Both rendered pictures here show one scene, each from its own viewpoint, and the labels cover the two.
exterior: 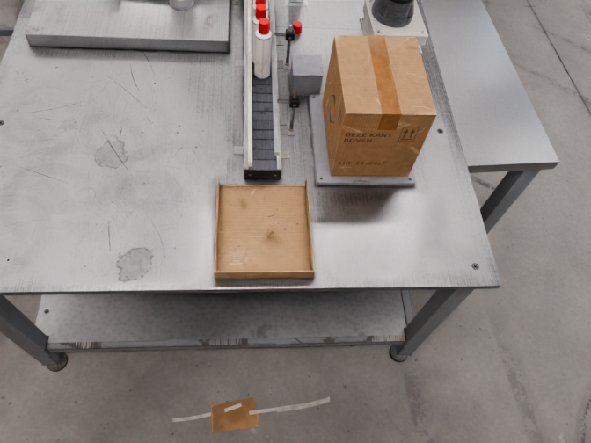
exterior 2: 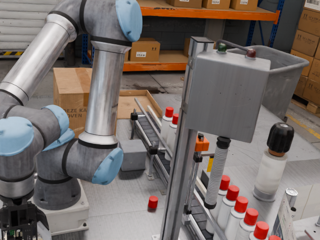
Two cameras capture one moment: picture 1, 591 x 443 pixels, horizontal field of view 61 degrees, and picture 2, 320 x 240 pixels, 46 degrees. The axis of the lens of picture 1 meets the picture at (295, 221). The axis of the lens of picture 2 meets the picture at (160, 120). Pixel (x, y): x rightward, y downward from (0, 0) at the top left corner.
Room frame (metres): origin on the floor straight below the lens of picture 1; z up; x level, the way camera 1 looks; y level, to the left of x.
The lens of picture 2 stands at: (2.63, -0.11, 1.71)
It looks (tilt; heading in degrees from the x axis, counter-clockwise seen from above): 26 degrees down; 169
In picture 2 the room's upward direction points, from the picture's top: 7 degrees clockwise
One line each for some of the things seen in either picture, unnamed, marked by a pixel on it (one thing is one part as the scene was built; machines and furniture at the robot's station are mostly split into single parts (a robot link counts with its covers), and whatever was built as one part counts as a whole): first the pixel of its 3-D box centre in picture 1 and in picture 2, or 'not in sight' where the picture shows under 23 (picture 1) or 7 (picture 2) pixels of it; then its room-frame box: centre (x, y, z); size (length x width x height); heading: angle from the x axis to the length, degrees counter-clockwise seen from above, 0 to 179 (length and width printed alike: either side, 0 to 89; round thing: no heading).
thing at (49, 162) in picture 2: not in sight; (57, 151); (1.62, -0.22, 1.09); 0.13 x 0.12 x 0.14; 63
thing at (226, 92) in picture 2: not in sight; (226, 94); (1.80, 0.21, 1.38); 0.17 x 0.10 x 0.19; 66
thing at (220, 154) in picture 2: not in sight; (216, 174); (1.86, 0.20, 1.18); 0.04 x 0.04 x 0.21
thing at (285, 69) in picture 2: not in sight; (253, 88); (-0.66, 1.40, 0.48); 0.89 x 0.63 x 0.96; 123
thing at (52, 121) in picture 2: not in sight; (37, 126); (1.87, -0.24, 1.30); 0.11 x 0.11 x 0.08; 63
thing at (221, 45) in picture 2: not in sight; (222, 47); (1.77, 0.18, 1.49); 0.03 x 0.03 x 0.02
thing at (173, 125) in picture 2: (260, 35); (173, 137); (1.32, 0.21, 0.98); 0.05 x 0.05 x 0.20
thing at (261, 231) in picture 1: (263, 226); (132, 103); (0.70, 0.09, 0.85); 0.30 x 0.26 x 0.04; 11
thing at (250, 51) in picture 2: not in sight; (251, 53); (1.79, 0.25, 1.49); 0.03 x 0.03 x 0.02
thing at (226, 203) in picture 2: not in sight; (227, 215); (1.79, 0.29, 0.98); 0.05 x 0.05 x 0.20
